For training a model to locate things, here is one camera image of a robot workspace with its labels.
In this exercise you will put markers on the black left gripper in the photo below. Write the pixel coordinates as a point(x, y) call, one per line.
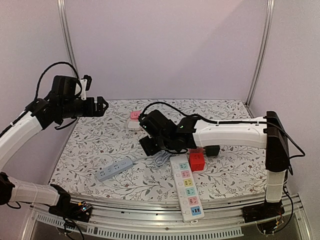
point(91, 111)

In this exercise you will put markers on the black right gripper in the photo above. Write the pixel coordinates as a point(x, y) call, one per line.
point(147, 144)

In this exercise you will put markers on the red cube socket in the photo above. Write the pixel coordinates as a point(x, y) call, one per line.
point(196, 161)

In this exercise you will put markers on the dark green cube socket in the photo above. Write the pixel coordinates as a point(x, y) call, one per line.
point(212, 150)

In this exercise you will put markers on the pink cube socket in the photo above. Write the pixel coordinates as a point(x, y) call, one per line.
point(196, 151)

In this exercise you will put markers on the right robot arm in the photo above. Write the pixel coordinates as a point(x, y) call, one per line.
point(195, 131)

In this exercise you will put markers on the pink round socket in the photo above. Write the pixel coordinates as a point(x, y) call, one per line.
point(133, 121)

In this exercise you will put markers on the grey-blue power strip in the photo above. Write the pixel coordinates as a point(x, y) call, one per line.
point(114, 169)

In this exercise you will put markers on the floral table mat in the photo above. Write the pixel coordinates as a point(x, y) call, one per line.
point(99, 142)

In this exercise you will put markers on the white colourful power strip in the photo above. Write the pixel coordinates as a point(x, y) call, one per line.
point(188, 197)

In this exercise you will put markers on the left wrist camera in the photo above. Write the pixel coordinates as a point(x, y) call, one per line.
point(85, 86)

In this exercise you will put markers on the left aluminium frame post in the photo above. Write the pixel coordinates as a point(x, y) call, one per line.
point(62, 11)

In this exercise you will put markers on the aluminium frame post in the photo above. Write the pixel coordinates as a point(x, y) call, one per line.
point(262, 51)
point(62, 11)

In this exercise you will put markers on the right aluminium frame post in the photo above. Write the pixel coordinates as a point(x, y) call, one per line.
point(262, 51)

